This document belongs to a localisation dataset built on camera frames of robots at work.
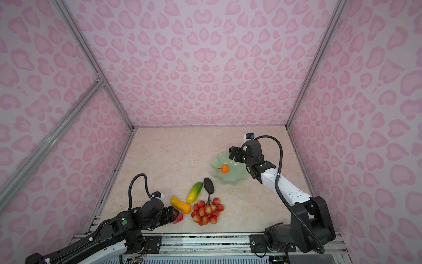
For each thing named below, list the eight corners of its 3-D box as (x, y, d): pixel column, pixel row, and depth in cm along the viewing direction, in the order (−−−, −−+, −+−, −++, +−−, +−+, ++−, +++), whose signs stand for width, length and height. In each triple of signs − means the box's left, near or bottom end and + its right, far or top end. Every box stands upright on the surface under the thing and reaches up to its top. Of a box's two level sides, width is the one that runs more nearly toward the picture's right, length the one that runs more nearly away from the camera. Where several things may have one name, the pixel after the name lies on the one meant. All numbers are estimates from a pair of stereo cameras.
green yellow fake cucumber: (185, 201, 87) (184, 199, 85) (196, 182, 94) (196, 180, 92) (192, 205, 86) (192, 202, 84) (203, 185, 93) (203, 183, 91)
